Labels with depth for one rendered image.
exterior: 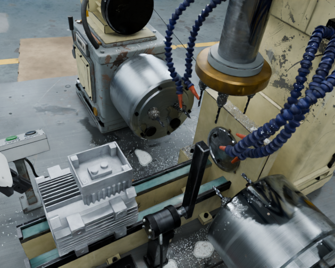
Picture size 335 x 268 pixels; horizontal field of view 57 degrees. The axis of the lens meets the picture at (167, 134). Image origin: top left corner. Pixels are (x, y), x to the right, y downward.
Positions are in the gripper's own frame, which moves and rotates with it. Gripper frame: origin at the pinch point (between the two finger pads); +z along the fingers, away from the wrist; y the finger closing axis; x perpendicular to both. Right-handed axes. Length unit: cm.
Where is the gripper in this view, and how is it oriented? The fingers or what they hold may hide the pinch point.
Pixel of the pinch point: (20, 184)
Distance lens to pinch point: 79.7
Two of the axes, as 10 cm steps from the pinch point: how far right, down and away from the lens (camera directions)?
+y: 5.0, 6.2, -6.0
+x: 7.9, -6.1, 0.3
